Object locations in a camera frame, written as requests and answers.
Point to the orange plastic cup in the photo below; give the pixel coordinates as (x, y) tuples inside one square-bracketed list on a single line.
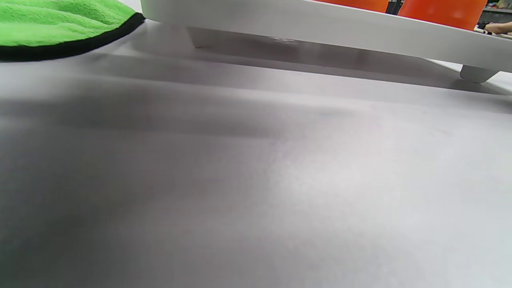
[(360, 4), (440, 12)]

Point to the white drain tray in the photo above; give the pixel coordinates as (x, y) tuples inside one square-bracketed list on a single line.
[(320, 28)]

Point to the green grey hand towel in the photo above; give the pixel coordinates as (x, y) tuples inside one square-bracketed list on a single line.
[(60, 20)]

